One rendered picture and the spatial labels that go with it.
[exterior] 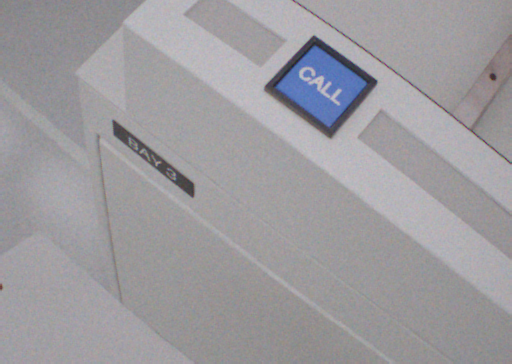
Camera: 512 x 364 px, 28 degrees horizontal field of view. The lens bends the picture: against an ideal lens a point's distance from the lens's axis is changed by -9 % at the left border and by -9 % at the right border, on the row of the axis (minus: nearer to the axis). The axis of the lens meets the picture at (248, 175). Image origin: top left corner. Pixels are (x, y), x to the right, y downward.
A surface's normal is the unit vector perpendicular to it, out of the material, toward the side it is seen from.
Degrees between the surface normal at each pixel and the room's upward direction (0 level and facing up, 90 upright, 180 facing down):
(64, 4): 0
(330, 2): 0
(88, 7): 0
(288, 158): 90
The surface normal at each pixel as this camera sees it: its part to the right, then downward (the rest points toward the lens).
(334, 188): -0.62, 0.69
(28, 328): 0.07, -0.41
